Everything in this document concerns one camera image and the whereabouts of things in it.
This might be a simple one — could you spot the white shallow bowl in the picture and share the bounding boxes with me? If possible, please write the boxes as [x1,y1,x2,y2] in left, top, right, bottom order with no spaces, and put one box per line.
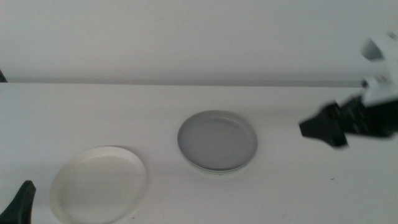
[49,146,147,224]

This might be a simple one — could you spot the grey shallow bowl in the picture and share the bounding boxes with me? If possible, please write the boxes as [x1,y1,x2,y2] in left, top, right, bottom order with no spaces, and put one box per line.
[177,110,259,172]

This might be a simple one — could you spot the pale green shallow bowl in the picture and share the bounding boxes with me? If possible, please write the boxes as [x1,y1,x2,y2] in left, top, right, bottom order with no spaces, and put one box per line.
[183,152,254,176]

